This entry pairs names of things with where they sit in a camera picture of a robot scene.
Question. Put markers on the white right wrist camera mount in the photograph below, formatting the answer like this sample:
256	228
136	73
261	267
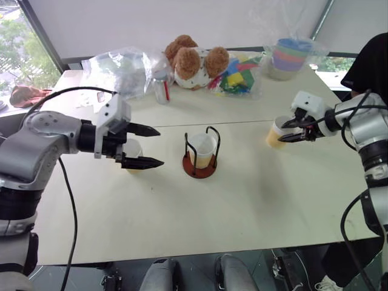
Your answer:
309	101

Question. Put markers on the black device under table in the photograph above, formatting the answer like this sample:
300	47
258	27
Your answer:
111	283

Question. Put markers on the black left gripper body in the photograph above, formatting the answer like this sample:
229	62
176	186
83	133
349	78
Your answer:
113	145

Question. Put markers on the grey rounded robot leg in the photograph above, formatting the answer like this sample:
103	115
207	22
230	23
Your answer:
157	276
236	272

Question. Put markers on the bag of colourful blocks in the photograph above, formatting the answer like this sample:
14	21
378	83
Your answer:
236	78

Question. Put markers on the small white paper scraps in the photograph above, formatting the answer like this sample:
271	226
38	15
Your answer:
86	101

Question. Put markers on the bagged stack of coloured cups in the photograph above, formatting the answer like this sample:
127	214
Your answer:
289	57

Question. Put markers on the crumpled clear plastic bag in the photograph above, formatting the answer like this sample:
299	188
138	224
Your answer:
121	69

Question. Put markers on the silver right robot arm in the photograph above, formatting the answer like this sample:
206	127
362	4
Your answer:
368	121

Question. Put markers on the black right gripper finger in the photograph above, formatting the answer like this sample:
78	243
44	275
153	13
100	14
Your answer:
294	122
292	138

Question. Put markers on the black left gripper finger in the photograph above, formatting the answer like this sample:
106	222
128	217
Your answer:
142	163
142	131

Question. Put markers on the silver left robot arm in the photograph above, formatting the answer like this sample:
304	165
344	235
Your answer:
39	142

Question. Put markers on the black box under table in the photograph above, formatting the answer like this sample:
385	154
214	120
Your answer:
286	269

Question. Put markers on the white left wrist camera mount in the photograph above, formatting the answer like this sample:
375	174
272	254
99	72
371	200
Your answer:
110	112

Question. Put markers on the clear bottle with red straw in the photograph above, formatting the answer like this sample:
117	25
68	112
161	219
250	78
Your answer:
160	91

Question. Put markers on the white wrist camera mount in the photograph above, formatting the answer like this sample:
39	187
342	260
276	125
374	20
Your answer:
309	101
110	112

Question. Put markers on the reddish brown cloth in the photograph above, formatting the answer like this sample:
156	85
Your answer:
25	95

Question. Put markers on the brown and white plush bear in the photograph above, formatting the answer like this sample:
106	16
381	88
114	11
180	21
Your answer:
188	63

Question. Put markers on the white and yellow paper cup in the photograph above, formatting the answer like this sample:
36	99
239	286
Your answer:
274	136
201	145
133	148

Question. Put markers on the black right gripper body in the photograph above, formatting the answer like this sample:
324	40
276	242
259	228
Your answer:
310	128

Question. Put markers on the person in black clothes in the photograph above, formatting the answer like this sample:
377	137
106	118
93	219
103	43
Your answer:
373	60

